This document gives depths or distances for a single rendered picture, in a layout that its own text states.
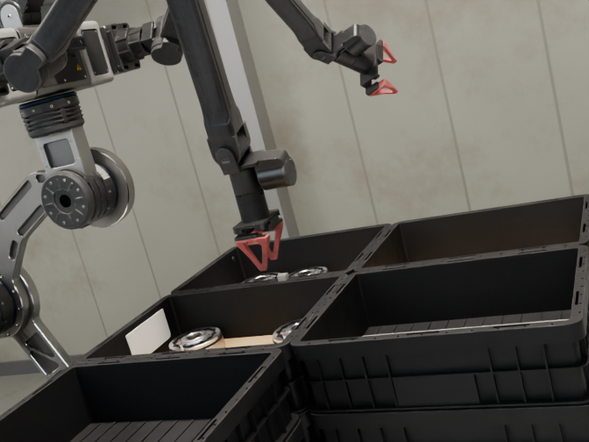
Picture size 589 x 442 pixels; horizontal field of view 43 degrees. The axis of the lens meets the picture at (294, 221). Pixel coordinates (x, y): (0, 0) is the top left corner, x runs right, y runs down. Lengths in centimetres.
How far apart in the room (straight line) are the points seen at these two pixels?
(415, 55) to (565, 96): 59
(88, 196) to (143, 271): 206
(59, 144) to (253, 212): 59
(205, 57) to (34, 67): 33
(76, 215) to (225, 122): 56
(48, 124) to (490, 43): 180
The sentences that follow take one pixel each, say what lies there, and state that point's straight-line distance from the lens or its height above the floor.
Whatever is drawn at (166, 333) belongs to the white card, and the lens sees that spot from 148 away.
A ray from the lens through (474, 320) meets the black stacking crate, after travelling 128.
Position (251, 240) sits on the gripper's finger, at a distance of 142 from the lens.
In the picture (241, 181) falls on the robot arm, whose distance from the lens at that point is 142.
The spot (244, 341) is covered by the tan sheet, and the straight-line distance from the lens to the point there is 143.
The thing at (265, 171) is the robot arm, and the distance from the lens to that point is 140.
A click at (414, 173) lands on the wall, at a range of 313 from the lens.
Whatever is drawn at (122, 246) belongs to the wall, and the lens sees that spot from 382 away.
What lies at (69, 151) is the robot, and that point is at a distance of 182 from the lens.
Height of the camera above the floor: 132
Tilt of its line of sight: 12 degrees down
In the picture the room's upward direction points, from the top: 15 degrees counter-clockwise
